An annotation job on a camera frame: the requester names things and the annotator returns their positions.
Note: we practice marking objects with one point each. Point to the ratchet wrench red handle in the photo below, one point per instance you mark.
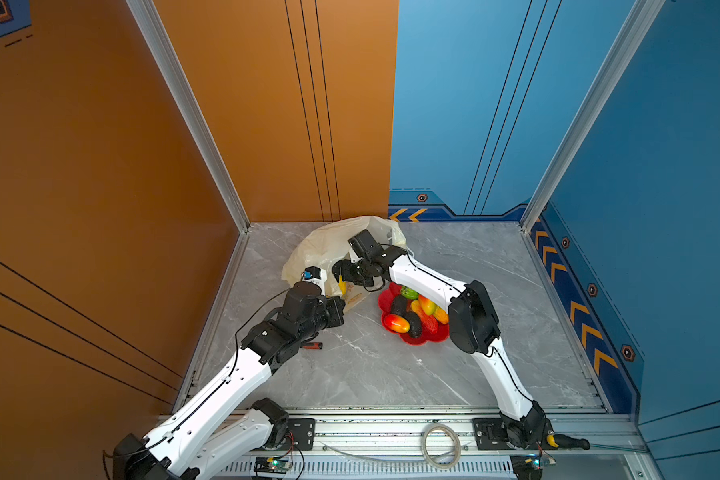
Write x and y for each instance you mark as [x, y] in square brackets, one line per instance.
[312, 346]

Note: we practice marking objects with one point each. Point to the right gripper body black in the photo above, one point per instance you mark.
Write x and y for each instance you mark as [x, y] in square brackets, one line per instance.
[356, 273]

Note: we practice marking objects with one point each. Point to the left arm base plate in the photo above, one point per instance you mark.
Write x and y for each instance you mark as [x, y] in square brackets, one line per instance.
[302, 430]

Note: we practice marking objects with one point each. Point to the cream plastic bag orange print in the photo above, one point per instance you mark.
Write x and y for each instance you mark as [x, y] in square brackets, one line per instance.
[326, 245]

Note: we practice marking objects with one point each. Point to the yellow bumpy fruit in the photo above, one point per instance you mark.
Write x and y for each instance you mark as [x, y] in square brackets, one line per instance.
[342, 285]

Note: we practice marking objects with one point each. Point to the red yellow peach front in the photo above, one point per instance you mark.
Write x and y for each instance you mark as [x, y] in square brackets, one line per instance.
[395, 323]

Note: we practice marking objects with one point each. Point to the right green circuit board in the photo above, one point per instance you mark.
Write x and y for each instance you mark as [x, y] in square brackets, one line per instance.
[530, 467]

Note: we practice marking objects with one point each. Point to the dark avocado upper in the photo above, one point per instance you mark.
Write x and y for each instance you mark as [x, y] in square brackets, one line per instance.
[399, 306]

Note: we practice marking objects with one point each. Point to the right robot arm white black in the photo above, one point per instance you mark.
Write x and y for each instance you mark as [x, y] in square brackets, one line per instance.
[473, 327]

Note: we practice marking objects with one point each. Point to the dark avocado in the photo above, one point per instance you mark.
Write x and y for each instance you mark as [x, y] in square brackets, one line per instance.
[399, 306]
[415, 326]

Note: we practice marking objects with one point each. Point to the dark avocado lower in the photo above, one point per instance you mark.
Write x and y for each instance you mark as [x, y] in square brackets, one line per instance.
[415, 326]

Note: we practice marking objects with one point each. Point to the green custard apple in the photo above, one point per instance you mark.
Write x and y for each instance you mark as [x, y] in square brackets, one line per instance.
[409, 293]

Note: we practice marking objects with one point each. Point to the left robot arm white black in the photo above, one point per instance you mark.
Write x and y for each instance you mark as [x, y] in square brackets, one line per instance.
[196, 442]

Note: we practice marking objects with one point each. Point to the left green circuit board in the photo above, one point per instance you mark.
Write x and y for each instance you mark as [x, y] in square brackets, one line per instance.
[272, 467]

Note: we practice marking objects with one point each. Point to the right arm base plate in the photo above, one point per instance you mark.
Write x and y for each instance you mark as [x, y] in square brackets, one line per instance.
[501, 434]

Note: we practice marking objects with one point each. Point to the aluminium front rail frame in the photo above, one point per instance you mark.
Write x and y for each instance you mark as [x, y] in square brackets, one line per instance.
[441, 442]

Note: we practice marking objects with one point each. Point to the green circuit board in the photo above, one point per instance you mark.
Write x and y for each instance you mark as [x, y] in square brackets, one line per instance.
[530, 467]
[272, 467]

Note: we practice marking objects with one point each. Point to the red flower-shaped plate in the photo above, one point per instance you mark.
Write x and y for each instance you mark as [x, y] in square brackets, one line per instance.
[433, 331]

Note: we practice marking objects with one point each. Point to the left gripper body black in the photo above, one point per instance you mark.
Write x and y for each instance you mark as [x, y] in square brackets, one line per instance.
[334, 319]

